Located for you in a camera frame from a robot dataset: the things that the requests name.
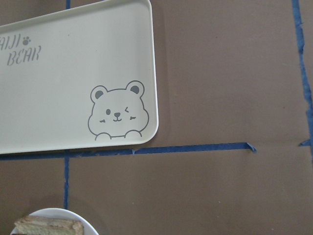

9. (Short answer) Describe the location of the white round plate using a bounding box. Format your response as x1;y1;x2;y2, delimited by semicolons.
9;208;100;235

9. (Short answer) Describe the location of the bread slice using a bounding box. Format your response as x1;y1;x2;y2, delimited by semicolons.
14;215;84;235

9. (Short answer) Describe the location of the cream bear tray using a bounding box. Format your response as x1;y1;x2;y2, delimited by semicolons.
0;0;158;154

